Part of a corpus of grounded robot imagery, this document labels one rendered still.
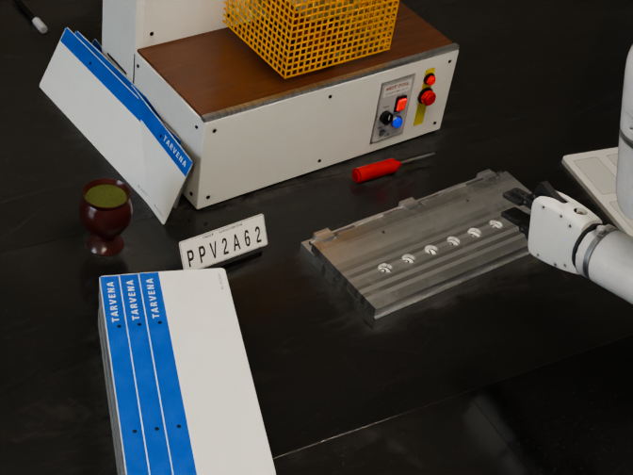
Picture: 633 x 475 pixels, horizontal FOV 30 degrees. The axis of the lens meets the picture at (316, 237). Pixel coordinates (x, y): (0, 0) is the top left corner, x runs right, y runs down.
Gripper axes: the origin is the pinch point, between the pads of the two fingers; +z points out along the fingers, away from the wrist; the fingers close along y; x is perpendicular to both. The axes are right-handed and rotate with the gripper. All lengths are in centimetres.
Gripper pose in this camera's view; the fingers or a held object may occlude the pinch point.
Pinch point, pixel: (517, 206)
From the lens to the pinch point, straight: 186.1
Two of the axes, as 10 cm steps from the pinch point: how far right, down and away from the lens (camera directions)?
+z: -5.9, -4.1, 7.0
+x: 8.1, -3.0, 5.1
